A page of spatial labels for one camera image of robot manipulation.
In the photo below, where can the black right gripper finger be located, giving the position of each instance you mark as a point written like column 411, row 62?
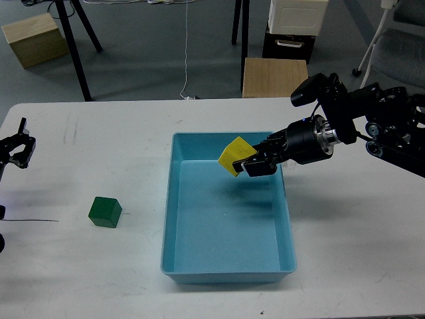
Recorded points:
column 255, row 166
column 275, row 143

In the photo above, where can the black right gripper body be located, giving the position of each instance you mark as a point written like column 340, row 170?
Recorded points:
column 308, row 140

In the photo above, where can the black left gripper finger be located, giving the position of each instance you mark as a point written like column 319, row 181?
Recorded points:
column 18, row 148

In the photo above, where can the yellow cube block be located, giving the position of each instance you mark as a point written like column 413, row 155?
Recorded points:
column 238, row 149

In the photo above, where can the green cube block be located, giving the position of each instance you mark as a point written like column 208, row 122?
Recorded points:
column 105, row 212

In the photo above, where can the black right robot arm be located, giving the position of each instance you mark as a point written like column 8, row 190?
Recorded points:
column 387, row 120

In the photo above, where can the light wooden box left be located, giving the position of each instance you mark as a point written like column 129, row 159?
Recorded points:
column 35, row 40

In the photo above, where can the blue plastic tray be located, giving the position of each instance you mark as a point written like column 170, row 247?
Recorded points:
column 220, row 228

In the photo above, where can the black storage crate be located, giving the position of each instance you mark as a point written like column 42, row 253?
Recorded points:
column 290, row 47

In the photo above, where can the grey office chair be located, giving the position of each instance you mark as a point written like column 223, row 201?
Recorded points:
column 395, row 53

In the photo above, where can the black stand legs centre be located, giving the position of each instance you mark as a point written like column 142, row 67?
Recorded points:
column 240, row 27

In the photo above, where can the black tripod stand left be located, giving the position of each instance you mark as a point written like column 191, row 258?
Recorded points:
column 72, row 47

